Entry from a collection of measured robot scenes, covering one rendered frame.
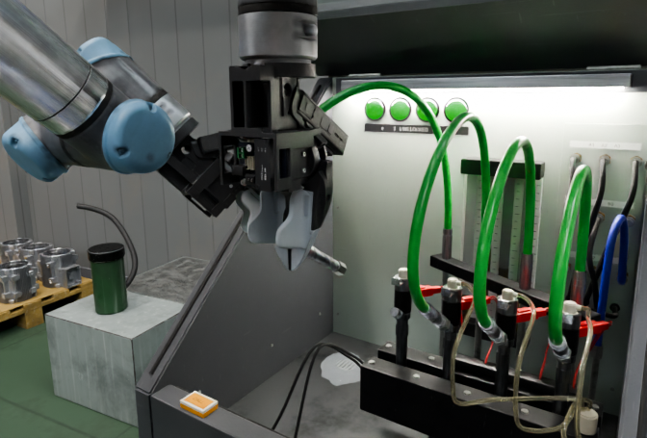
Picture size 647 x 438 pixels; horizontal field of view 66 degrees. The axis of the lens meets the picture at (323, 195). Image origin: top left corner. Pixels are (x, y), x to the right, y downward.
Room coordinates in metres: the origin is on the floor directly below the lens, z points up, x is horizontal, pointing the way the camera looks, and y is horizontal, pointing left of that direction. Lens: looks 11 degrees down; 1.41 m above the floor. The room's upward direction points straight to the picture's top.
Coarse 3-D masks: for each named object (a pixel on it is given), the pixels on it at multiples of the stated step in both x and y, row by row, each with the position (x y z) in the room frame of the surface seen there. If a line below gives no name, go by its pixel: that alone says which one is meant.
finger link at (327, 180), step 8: (320, 160) 0.49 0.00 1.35; (328, 160) 0.49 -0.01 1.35; (320, 168) 0.49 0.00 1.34; (328, 168) 0.49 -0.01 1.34; (320, 176) 0.48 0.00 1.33; (328, 176) 0.49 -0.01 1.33; (304, 184) 0.49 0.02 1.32; (312, 184) 0.49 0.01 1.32; (320, 184) 0.48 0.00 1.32; (328, 184) 0.49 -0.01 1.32; (320, 192) 0.48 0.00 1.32; (328, 192) 0.49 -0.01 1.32; (320, 200) 0.49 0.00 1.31; (328, 200) 0.49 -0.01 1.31; (312, 208) 0.49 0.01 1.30; (320, 208) 0.49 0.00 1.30; (312, 216) 0.49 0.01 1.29; (320, 216) 0.49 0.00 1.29; (312, 224) 0.49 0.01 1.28; (320, 224) 0.50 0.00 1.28
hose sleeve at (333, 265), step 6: (312, 246) 0.74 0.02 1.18; (312, 252) 0.73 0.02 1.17; (318, 252) 0.74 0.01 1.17; (312, 258) 0.74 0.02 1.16; (318, 258) 0.74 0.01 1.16; (324, 258) 0.75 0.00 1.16; (330, 258) 0.75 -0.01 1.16; (324, 264) 0.75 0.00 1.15; (330, 264) 0.75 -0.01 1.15; (336, 264) 0.76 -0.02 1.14; (336, 270) 0.76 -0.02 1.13
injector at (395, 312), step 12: (396, 276) 0.75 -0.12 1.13; (396, 288) 0.74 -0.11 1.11; (408, 288) 0.74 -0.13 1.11; (396, 300) 0.74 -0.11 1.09; (408, 300) 0.74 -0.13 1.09; (396, 312) 0.72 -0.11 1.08; (408, 312) 0.74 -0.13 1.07; (396, 324) 0.75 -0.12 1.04; (408, 324) 0.75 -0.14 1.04; (396, 348) 0.75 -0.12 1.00; (396, 360) 0.75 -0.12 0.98
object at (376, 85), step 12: (360, 84) 0.79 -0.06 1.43; (372, 84) 0.80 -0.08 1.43; (384, 84) 0.81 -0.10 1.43; (396, 84) 0.83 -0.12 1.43; (336, 96) 0.76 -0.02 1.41; (348, 96) 0.77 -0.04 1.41; (408, 96) 0.85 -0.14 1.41; (420, 96) 0.86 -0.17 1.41; (324, 108) 0.75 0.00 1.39; (420, 108) 0.87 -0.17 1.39; (432, 120) 0.88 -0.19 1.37; (444, 156) 0.90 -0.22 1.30; (444, 168) 0.90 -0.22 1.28; (444, 180) 0.91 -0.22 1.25; (444, 192) 0.91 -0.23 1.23; (444, 204) 0.92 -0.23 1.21; (444, 216) 0.92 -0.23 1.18; (444, 228) 0.91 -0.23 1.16
